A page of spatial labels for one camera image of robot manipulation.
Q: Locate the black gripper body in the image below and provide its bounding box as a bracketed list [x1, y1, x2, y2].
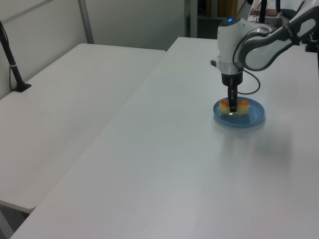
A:
[221, 71, 244, 87]

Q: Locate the bread with orange crust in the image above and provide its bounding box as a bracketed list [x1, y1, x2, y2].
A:
[218, 98, 250, 116]

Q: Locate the blue round plate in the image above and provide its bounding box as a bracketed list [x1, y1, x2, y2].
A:
[212, 96, 266, 128]

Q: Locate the black vertical pole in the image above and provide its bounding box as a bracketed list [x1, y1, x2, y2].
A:
[259, 0, 268, 23]

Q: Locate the black clamp stand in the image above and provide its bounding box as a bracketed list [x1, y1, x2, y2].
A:
[305, 31, 319, 53]

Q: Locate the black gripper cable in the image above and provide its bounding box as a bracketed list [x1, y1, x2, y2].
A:
[233, 26, 262, 95]

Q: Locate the grey metal partition post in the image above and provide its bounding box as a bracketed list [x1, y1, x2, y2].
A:
[78, 0, 95, 44]

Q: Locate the black camera stand pole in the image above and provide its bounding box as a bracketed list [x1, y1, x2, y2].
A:
[0, 19, 32, 94]

